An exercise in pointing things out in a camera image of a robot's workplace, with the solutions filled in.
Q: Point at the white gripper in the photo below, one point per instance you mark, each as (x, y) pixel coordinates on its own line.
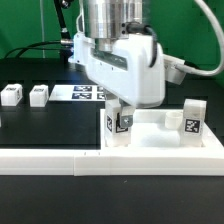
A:
(126, 72)

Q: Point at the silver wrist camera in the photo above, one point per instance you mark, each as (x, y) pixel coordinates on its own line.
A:
(172, 74)

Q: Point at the white sheet with tags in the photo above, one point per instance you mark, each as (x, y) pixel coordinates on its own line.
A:
(77, 93)

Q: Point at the white L-shaped obstacle fence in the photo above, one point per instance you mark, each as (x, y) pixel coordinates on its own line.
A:
(200, 162)

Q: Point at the white square tabletop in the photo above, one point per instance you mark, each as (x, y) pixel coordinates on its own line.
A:
(160, 129)

